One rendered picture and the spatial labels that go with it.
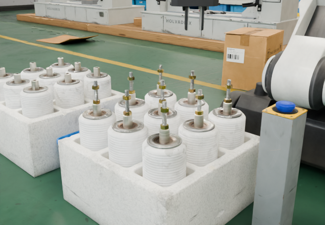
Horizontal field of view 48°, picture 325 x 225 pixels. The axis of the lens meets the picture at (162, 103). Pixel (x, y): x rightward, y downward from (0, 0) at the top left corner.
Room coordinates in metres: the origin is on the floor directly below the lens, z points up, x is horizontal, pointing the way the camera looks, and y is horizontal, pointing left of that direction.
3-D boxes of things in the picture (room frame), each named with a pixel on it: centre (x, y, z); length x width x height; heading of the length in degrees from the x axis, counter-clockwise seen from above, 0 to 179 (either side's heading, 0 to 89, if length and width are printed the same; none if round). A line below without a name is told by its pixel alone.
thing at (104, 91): (1.26, 0.23, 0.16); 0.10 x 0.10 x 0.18
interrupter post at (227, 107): (0.88, -0.17, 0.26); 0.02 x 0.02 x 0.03
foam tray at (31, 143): (1.26, 0.40, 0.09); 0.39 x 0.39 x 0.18; 46
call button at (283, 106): (0.73, -0.26, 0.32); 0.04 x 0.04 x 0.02
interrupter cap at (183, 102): (0.96, -0.08, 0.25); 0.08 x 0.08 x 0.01
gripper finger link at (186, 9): (0.96, -0.06, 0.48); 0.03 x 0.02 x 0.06; 0
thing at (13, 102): (1.17, 0.48, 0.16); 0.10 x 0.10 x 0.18
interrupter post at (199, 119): (0.80, -0.09, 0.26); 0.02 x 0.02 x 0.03
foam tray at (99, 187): (0.88, 0.00, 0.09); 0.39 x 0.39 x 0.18; 46
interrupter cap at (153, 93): (1.05, 0.01, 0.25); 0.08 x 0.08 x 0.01
